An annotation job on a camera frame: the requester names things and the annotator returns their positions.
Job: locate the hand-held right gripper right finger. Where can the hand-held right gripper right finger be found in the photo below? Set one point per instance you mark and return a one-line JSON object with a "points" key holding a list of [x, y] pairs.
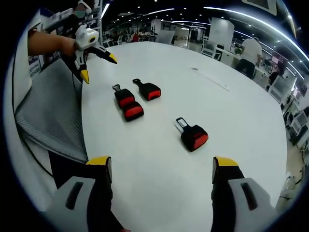
{"points": [[241, 200]]}

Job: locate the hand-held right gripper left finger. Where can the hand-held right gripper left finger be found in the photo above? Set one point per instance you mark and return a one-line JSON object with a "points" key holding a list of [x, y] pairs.
{"points": [[79, 193]]}

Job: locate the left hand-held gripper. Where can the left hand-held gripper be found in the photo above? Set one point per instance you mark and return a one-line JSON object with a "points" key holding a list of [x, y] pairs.
{"points": [[87, 37]]}

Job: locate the black seat belt buckle with tongue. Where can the black seat belt buckle with tongue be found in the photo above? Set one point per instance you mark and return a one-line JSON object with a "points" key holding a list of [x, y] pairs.
{"points": [[194, 136], [150, 90], [133, 111], [123, 95]]}

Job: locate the person's left forearm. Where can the person's left forearm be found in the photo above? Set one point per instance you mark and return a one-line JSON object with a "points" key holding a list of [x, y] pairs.
{"points": [[43, 44]]}

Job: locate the grey mesh office chair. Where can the grey mesh office chair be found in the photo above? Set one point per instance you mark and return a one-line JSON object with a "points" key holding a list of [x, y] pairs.
{"points": [[53, 108]]}

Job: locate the white office chair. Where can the white office chair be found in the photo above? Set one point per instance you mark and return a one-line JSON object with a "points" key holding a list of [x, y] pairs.
{"points": [[278, 87]]}

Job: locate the white square pillar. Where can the white square pillar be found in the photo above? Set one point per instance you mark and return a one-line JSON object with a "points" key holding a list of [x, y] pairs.
{"points": [[220, 33]]}

